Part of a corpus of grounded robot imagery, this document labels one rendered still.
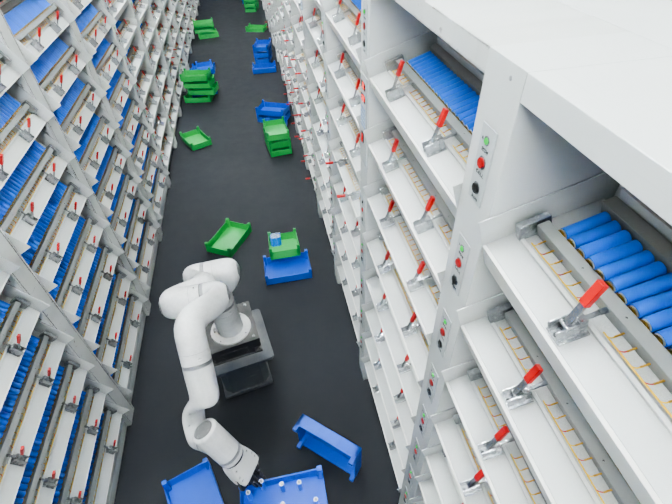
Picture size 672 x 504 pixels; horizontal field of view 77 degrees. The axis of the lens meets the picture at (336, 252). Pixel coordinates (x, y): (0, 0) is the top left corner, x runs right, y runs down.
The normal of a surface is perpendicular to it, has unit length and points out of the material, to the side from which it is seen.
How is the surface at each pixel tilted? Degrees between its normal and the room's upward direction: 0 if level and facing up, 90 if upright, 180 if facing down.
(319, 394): 0
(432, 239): 18
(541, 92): 90
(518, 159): 90
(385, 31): 90
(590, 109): 0
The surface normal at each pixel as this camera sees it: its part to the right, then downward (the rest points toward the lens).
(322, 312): -0.04, -0.73
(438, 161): -0.34, -0.65
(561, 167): 0.19, 0.66
